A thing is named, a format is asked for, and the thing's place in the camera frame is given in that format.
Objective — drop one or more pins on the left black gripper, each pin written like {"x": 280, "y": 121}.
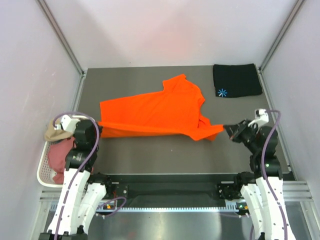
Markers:
{"x": 100, "y": 128}

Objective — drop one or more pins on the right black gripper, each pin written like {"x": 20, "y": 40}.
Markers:
{"x": 231, "y": 129}

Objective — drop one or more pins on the orange t shirt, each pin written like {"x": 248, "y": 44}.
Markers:
{"x": 175, "y": 110}

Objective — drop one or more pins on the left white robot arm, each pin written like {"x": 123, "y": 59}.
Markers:
{"x": 81, "y": 190}

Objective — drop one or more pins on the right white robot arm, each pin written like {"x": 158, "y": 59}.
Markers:
{"x": 262, "y": 187}

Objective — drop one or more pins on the pink t shirt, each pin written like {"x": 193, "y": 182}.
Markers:
{"x": 57, "y": 158}

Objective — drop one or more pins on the beige t shirt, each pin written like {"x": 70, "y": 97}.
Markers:
{"x": 53, "y": 135}

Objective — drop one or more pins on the folded black t shirt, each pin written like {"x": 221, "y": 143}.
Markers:
{"x": 235, "y": 81}

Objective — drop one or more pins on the white laundry basket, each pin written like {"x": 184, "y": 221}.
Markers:
{"x": 44, "y": 173}

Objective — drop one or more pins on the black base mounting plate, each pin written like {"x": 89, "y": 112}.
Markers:
{"x": 177, "y": 190}

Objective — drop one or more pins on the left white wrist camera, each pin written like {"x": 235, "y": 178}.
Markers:
{"x": 66, "y": 123}

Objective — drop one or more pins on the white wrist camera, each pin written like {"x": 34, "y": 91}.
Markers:
{"x": 66, "y": 123}
{"x": 261, "y": 118}

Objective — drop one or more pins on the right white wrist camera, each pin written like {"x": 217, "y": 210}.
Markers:
{"x": 261, "y": 118}

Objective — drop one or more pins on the slotted cable duct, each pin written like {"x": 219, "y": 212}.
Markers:
{"x": 228, "y": 207}

